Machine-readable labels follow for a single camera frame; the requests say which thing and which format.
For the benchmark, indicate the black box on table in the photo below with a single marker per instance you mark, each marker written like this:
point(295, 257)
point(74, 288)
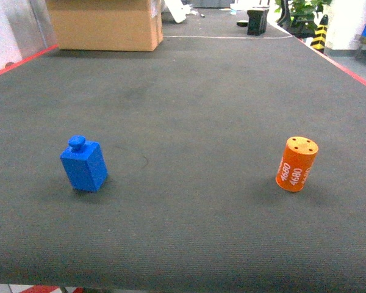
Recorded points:
point(257, 23)

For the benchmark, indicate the dark grey table mat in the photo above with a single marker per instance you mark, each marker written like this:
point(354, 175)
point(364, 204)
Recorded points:
point(192, 135)

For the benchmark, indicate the green potted plant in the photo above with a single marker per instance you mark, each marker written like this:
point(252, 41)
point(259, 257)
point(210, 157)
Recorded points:
point(299, 17)

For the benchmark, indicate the yellow black striped bollard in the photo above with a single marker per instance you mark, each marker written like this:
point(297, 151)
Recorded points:
point(319, 39)

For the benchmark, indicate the blue block part with knob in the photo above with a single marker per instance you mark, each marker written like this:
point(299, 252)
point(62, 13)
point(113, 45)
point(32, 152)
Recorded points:
point(84, 164)

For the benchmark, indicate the large cardboard box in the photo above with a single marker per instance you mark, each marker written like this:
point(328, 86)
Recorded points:
point(106, 25)

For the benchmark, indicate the orange cylinder cap 4680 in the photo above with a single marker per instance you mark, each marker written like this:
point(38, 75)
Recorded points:
point(296, 163)

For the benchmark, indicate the black flat disc object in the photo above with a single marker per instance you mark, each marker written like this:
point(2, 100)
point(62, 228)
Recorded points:
point(242, 23)

